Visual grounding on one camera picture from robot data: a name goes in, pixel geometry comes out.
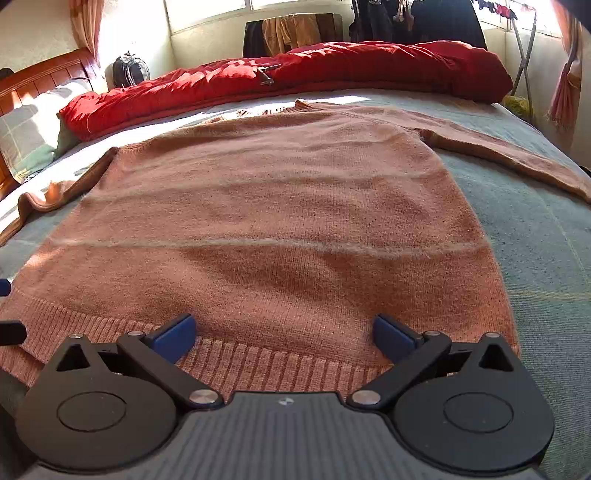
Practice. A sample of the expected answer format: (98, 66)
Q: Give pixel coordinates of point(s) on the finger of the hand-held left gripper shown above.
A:
(4, 287)
(11, 332)

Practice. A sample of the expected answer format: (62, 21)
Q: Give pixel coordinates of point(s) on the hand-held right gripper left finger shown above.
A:
(175, 337)

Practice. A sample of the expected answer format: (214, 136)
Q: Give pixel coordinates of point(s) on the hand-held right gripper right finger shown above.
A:
(392, 339)

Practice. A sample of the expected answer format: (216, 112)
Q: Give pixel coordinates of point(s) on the orange knit sweater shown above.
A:
(277, 207)

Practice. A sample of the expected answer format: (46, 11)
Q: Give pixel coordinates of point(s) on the metal clothes rack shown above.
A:
(524, 64)

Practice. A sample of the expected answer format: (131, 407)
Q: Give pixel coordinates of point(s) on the checked pillow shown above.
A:
(32, 129)

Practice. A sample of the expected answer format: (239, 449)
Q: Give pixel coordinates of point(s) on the wooden headboard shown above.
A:
(46, 69)

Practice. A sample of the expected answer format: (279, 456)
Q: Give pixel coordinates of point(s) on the black backpack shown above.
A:
(131, 71)

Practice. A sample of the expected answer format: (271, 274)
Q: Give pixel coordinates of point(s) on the yellow-green bag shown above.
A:
(519, 105)

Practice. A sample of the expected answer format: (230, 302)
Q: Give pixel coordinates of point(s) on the orange patterned curtain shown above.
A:
(87, 27)
(565, 92)

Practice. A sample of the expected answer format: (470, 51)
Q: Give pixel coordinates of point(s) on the grey metal clamp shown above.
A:
(268, 76)

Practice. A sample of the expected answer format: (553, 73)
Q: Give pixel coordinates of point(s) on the red quilt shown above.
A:
(323, 69)

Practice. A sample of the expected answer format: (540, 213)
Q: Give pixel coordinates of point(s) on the dark chair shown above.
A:
(253, 39)

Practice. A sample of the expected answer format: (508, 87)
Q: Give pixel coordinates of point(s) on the row of dark hanging jackets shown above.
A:
(438, 23)

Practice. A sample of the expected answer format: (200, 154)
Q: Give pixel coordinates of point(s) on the mustard orange garment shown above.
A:
(291, 32)

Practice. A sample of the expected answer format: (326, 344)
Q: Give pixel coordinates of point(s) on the window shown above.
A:
(221, 11)

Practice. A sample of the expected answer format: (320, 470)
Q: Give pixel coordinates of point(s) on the row of small colourful garments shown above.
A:
(501, 10)

